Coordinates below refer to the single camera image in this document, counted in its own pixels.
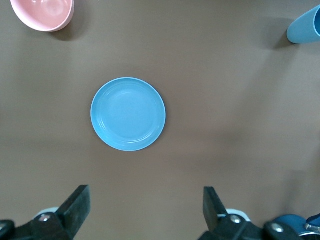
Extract pink bowl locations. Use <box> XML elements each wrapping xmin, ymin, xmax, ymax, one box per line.
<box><xmin>9</xmin><ymin>0</ymin><xmax>75</xmax><ymax>33</ymax></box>

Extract blue saucepan with lid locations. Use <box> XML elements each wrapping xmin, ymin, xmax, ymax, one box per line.
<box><xmin>273</xmin><ymin>213</ymin><xmax>320</xmax><ymax>240</ymax></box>

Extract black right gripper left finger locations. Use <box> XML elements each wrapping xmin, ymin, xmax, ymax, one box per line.
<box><xmin>0</xmin><ymin>184</ymin><xmax>91</xmax><ymax>240</ymax></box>

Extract brown table cover cloth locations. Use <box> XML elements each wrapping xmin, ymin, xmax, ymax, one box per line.
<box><xmin>0</xmin><ymin>0</ymin><xmax>320</xmax><ymax>240</ymax></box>

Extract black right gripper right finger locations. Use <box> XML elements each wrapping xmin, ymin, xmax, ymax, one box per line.
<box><xmin>197</xmin><ymin>186</ymin><xmax>301</xmax><ymax>240</ymax></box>

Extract blue plate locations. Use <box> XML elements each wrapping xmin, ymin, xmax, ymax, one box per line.
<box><xmin>90</xmin><ymin>77</ymin><xmax>167</xmax><ymax>152</ymax></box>

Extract blue cup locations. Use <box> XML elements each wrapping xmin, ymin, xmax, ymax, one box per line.
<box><xmin>286</xmin><ymin>5</ymin><xmax>320</xmax><ymax>45</ymax></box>

